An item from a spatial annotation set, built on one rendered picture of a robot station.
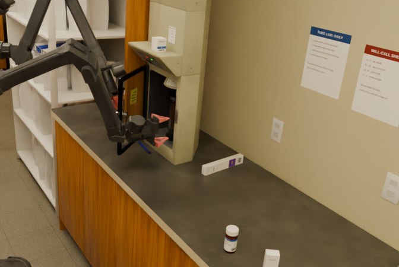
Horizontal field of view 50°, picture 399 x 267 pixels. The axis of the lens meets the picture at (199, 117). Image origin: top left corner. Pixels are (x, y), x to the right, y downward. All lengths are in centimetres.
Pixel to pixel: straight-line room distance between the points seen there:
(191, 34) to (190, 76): 20
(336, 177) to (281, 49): 65
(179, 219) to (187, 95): 62
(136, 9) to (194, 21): 38
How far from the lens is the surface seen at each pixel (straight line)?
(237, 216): 184
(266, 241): 173
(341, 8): 188
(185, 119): 209
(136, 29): 225
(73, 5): 216
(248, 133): 233
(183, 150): 217
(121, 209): 219
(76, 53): 153
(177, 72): 198
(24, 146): 434
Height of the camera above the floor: 196
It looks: 21 degrees down
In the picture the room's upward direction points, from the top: 5 degrees clockwise
